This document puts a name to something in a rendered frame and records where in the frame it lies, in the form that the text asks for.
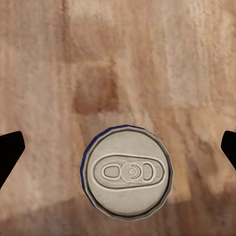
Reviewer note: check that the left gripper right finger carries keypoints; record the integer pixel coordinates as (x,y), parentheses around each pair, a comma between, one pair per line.
(228,146)

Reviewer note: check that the can of soda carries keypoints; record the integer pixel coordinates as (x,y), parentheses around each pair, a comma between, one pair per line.
(127,173)

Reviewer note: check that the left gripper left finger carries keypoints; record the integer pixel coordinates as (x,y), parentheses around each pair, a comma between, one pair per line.
(11,148)

